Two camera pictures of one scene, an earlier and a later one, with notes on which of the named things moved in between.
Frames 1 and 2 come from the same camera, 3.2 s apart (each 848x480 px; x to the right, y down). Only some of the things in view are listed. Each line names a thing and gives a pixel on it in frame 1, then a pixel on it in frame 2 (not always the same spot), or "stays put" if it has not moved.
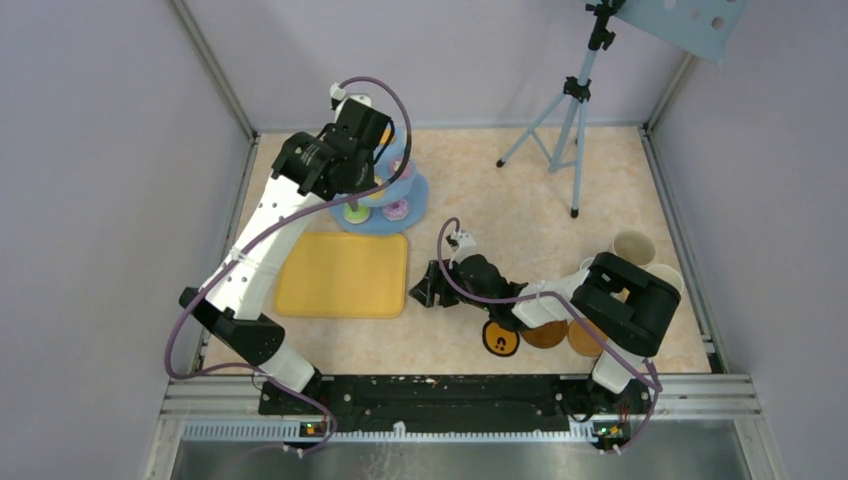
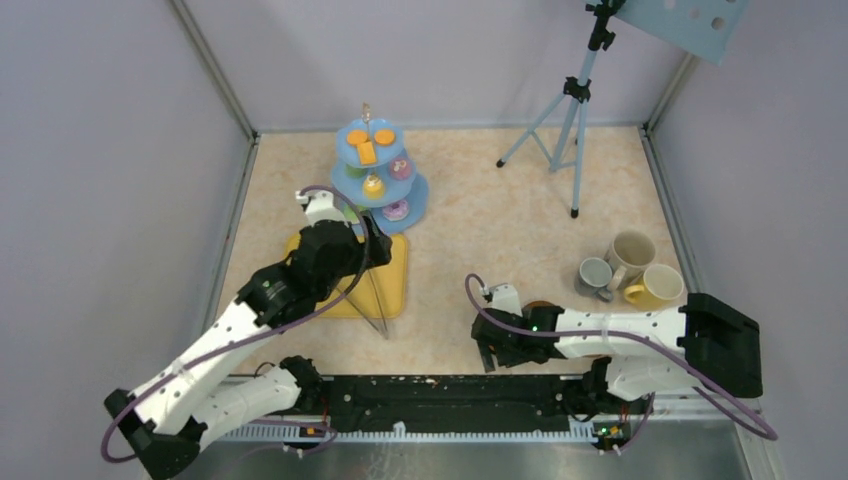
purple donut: (396, 210) stays put
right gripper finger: (424, 290) to (489, 362)
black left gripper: (369, 178) to (374, 251)
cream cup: (634, 245) stays put
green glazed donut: (360, 215) stays put
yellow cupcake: (379, 194) stays put
